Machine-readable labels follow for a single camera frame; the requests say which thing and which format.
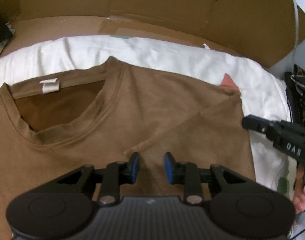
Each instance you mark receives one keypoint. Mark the brown printed t-shirt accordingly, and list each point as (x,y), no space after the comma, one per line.
(106,113)

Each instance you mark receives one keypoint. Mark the cream bear print bedsheet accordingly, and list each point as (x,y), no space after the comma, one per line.
(262,94)

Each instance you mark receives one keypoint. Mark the black folded garment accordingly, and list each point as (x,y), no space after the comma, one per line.
(295,90)

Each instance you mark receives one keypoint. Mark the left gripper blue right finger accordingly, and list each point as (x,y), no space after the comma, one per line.
(186,174)

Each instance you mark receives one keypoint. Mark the brown cardboard sheet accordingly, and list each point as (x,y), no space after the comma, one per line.
(263,30)

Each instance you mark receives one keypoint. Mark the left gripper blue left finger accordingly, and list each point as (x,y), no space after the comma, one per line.
(113,176)

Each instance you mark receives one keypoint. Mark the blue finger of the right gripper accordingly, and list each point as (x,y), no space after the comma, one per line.
(255,123)

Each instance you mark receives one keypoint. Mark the person right hand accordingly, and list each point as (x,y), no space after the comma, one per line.
(299,191)

